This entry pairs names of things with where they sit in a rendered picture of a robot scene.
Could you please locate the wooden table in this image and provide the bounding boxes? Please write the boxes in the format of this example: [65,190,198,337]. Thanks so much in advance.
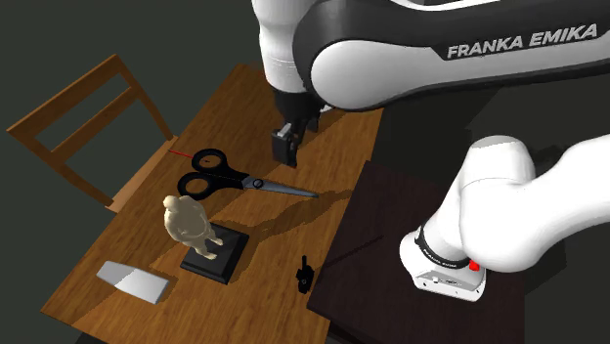
[40,63,385,344]

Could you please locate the wooden chair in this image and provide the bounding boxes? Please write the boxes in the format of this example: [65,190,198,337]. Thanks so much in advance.
[6,53,179,214]

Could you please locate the beige figure on black base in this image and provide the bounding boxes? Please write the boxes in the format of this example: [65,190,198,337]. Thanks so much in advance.
[162,193,251,285]

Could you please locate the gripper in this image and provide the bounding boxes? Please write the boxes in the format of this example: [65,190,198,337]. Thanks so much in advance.
[271,89,321,169]

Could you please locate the grey wedge block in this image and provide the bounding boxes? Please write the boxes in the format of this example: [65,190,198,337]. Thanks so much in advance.
[96,260,171,306]

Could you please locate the small black object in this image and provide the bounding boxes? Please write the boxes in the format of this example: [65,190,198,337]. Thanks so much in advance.
[295,255,315,294]

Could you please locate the black handled scissors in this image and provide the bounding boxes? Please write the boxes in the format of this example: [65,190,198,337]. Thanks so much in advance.
[177,148,320,201]

